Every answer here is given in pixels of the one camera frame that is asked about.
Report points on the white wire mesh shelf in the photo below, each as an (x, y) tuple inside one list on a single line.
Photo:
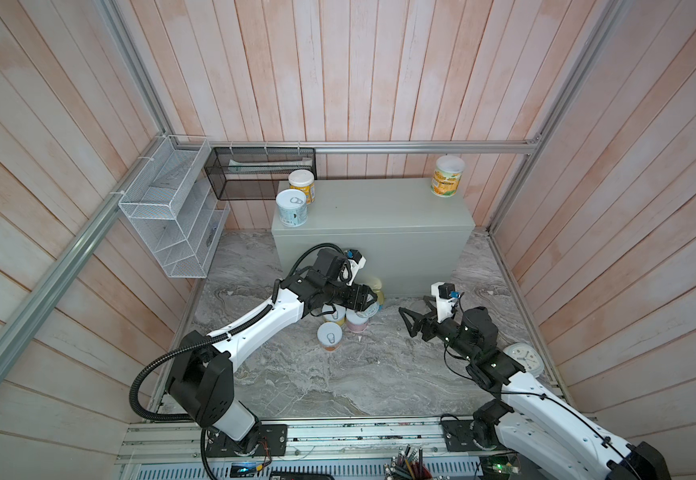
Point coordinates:
[(172, 206)]

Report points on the grey metal cabinet box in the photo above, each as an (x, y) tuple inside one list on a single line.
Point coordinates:
[(410, 237)]

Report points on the yellow label can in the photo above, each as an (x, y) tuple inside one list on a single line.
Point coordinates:
[(304, 181)]

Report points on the white lid can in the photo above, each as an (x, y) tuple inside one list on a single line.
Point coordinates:
[(356, 321), (370, 311), (292, 207), (335, 314), (330, 334)]

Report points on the white round clock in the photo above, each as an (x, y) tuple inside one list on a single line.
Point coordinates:
[(527, 356)]

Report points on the black mesh basket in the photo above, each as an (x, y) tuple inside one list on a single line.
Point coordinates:
[(254, 173)]

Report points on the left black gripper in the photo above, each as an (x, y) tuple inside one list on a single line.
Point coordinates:
[(358, 295)]

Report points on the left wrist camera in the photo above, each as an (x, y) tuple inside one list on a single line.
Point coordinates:
[(354, 262)]

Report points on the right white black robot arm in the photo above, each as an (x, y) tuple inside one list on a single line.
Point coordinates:
[(524, 416)]

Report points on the orange green label can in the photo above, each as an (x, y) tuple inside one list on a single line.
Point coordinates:
[(447, 175)]

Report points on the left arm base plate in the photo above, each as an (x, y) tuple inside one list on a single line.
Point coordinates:
[(264, 440)]

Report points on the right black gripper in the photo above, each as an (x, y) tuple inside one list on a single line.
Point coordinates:
[(419, 321)]

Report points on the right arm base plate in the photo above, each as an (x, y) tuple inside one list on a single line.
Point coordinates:
[(477, 433)]

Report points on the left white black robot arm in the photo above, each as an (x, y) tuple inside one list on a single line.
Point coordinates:
[(201, 380)]

